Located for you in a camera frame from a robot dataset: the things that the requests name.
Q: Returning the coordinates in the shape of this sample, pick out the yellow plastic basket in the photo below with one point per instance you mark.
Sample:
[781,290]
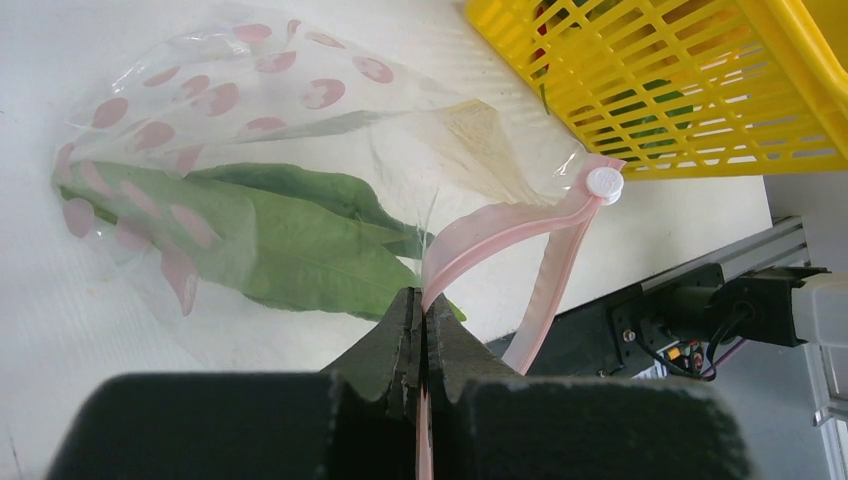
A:
[685,89]

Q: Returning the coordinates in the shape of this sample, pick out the green leaf vegetable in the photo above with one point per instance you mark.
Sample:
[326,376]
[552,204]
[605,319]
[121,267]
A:
[283,236]

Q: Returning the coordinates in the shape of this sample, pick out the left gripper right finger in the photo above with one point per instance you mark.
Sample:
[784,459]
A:
[482,420]

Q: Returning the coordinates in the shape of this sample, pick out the clear pink-dotted zip bag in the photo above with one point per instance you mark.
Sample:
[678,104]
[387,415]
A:
[268,88]

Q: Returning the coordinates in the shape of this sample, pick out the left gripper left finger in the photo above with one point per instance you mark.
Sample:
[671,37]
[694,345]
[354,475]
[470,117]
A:
[351,418]

